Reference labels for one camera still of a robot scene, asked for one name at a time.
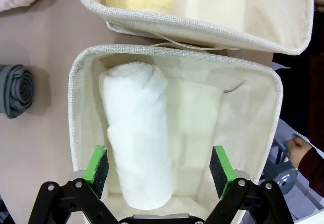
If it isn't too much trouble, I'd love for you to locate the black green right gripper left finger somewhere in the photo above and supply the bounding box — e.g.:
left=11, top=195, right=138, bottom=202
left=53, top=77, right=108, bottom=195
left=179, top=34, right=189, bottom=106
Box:
left=29, top=145, right=119, bottom=224

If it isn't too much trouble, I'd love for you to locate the dark red sleeved forearm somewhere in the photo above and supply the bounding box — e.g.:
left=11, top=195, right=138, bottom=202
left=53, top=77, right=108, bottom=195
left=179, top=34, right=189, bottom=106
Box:
left=298, top=147, right=324, bottom=198

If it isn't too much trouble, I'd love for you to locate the white towel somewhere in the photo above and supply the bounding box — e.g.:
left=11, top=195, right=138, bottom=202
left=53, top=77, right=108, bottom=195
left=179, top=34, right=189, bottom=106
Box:
left=98, top=61, right=173, bottom=209

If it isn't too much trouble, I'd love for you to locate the grey rolled towel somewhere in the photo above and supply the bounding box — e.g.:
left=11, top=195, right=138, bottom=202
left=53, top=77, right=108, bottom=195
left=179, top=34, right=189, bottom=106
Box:
left=0, top=64, right=35, bottom=119

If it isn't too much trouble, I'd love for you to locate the grey metal chair base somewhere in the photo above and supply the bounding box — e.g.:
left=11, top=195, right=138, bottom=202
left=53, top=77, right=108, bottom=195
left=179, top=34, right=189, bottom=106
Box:
left=275, top=167, right=300, bottom=192

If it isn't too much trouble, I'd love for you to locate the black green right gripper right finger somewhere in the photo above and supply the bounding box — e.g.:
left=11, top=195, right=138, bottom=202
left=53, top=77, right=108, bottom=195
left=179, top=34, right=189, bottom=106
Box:
left=205, top=145, right=292, bottom=224

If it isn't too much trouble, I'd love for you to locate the cream woven fabric basket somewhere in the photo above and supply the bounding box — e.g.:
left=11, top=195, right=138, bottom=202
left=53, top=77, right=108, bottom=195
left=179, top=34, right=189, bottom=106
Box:
left=68, top=44, right=283, bottom=224
left=76, top=0, right=315, bottom=56

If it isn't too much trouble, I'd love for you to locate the person's bare hand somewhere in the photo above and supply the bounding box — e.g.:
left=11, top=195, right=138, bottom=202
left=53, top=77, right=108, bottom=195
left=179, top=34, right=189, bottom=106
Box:
left=287, top=134, right=316, bottom=169

